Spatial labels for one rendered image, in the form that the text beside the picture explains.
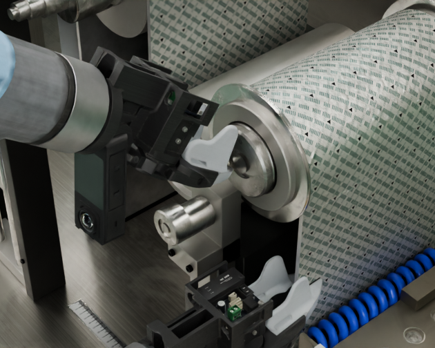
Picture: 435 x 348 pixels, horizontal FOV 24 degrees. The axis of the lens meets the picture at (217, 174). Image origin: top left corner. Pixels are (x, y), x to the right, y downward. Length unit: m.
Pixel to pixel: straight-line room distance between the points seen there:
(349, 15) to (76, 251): 0.48
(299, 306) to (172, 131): 0.27
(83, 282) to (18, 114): 0.63
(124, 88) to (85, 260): 0.59
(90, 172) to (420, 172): 0.40
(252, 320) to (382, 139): 0.22
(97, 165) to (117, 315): 0.48
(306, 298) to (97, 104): 0.36
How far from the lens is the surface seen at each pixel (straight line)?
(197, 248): 1.05
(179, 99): 0.84
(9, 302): 1.34
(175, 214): 1.00
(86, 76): 0.79
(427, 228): 1.20
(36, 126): 0.76
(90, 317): 1.30
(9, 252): 1.37
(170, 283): 1.34
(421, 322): 1.14
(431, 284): 1.16
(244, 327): 0.98
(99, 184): 0.86
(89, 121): 0.78
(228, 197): 1.01
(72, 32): 1.24
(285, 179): 0.95
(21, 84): 0.73
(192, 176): 0.88
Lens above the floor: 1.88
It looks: 41 degrees down
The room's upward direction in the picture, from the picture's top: straight up
